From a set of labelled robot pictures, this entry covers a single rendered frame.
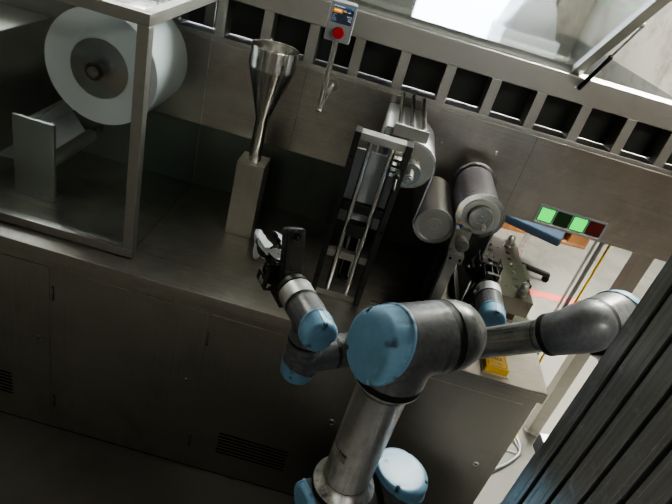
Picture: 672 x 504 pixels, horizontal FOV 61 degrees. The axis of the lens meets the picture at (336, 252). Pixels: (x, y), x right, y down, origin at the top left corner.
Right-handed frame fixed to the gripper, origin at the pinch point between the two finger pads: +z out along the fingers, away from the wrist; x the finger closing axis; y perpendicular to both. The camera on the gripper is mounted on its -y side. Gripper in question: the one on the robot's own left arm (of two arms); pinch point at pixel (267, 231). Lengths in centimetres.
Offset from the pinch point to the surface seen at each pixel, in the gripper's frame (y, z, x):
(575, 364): 53, 2, 171
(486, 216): -12, 2, 68
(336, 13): -47, 36, 17
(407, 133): -26, 18, 41
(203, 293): 34.3, 19.2, -1.6
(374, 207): -5.0, 11.1, 35.8
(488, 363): 22, -25, 70
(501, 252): 7, 15, 101
